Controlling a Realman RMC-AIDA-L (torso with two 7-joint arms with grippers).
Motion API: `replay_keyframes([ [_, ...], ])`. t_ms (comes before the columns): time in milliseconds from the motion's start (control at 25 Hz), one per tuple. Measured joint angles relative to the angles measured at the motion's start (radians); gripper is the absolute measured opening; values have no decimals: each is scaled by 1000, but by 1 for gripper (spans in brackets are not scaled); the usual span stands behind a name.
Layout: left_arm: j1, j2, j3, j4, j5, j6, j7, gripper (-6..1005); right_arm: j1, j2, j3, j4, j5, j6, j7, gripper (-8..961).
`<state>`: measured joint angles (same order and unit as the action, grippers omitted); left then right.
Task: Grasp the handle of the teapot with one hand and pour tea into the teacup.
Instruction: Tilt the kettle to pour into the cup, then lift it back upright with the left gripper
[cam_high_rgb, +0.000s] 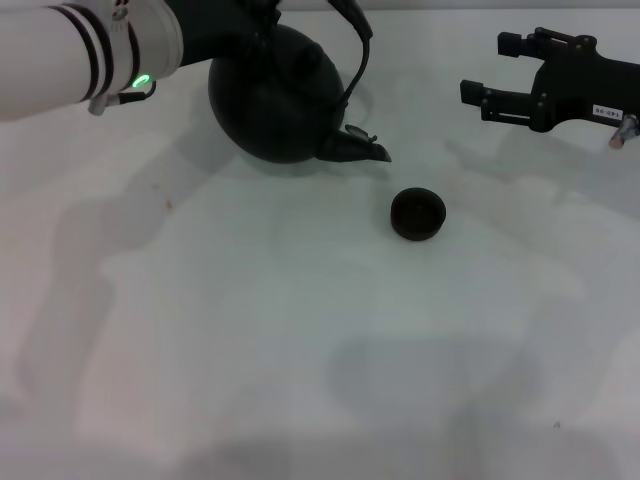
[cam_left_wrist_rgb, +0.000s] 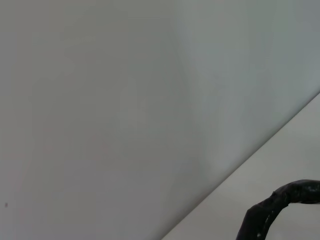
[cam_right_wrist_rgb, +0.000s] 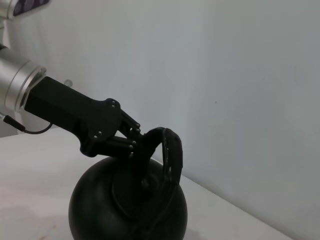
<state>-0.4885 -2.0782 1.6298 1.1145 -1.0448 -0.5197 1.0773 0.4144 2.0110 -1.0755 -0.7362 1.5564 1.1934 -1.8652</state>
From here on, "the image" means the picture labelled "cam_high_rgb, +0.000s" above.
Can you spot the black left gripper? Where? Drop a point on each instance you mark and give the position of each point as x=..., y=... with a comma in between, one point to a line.
x=215, y=30

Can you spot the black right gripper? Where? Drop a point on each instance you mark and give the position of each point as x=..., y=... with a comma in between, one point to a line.
x=580, y=85

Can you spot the small dark teacup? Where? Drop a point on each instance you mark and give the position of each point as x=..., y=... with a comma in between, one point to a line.
x=418, y=215

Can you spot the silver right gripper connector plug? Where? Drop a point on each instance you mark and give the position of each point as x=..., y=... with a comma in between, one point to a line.
x=622, y=132

